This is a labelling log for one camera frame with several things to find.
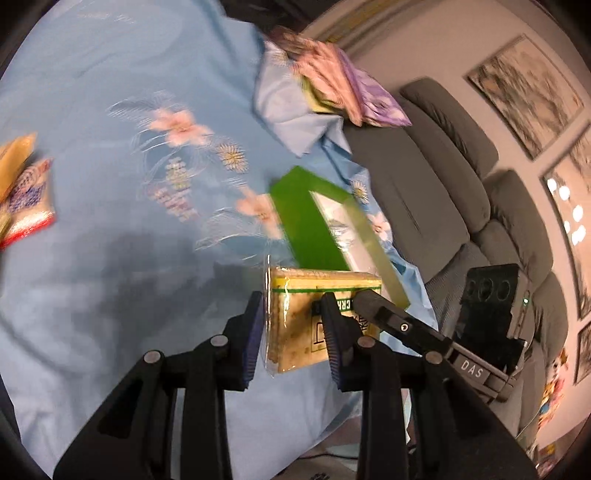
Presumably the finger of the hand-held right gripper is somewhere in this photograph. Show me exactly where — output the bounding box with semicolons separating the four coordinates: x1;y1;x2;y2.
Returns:
353;288;455;358

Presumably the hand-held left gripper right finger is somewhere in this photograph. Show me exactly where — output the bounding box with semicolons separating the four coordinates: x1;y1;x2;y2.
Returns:
318;292;539;480

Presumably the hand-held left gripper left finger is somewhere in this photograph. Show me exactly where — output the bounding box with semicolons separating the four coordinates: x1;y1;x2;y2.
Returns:
53;291;267;480

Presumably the clear-wrapped cracker packet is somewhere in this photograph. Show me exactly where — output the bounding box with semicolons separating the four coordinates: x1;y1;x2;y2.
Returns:
263;265;384;377

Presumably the green cardboard box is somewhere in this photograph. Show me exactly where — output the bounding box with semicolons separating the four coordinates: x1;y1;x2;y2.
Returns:
269;165;411;310

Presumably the colourful figurine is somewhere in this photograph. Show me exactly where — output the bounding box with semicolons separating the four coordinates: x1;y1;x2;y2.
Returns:
539;350;570;428

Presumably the small framed picture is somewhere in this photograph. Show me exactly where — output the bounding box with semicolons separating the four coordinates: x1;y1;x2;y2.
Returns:
575;320;591;384

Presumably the glass-fronted framed picture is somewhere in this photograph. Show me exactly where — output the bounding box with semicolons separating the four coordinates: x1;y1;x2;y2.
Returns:
540;124;591;319

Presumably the grey sofa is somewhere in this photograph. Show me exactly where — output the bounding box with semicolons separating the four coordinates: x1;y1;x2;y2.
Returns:
346;76;573;444

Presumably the light blue floral blanket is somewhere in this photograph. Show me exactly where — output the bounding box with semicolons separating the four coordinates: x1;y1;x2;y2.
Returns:
0;0;439;480

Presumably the framed ink painting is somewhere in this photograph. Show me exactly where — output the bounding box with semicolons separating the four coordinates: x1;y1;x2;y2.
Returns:
466;33;585;160

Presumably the light blue pillow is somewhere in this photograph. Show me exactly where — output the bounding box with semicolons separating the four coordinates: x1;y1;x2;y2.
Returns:
254;41;352;158

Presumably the pile of colourful packets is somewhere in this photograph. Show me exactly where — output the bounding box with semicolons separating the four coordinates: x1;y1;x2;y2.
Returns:
268;28;411;127

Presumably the red and white snack packet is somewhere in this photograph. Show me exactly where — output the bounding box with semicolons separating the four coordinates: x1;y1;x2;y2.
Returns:
0;157;57;250

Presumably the yellow snack packet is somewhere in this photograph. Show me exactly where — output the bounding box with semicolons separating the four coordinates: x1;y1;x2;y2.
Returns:
0;133;38;204

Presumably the beige door frame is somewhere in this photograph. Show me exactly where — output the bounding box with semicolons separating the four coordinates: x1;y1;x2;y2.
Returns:
300;0;400;47

